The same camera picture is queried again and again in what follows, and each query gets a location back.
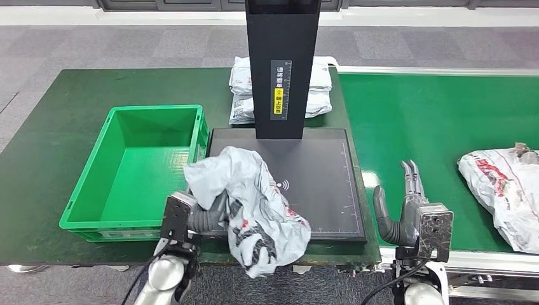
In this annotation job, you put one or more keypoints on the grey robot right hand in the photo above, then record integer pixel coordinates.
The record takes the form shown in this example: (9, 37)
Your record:
(406, 229)

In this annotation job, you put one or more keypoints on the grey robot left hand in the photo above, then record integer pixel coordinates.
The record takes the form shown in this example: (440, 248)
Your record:
(208, 221)

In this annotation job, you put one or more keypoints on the grey parcel black print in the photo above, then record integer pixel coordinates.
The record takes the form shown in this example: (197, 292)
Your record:
(252, 198)

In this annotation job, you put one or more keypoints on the large grey parcel red print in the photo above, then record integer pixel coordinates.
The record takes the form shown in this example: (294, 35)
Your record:
(505, 198)

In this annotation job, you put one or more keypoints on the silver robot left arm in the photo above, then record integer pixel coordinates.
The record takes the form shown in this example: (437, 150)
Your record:
(164, 273)

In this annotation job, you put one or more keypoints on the green conveyor belt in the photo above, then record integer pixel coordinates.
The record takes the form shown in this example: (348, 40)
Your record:
(421, 118)

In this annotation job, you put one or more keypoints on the flat grey stacked parcel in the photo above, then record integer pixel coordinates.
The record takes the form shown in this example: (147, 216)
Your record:
(322, 78)
(242, 109)

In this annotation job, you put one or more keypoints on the green plastic crate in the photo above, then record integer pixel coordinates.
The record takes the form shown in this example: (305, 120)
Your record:
(134, 185)

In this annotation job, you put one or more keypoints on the black scanner column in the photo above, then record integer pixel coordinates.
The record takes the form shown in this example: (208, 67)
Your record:
(282, 42)

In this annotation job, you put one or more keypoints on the dark cabinet doors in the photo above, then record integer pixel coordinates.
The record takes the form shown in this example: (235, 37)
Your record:
(189, 5)

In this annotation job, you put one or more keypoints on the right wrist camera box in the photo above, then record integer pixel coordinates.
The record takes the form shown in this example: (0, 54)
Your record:
(436, 229)

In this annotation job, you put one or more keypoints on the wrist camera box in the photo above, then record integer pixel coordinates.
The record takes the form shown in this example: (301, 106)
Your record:
(436, 229)
(177, 219)

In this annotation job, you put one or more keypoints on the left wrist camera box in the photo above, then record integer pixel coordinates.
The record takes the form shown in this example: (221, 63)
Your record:
(177, 219)

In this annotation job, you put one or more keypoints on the black scanner base plate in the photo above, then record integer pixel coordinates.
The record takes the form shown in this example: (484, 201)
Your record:
(320, 185)

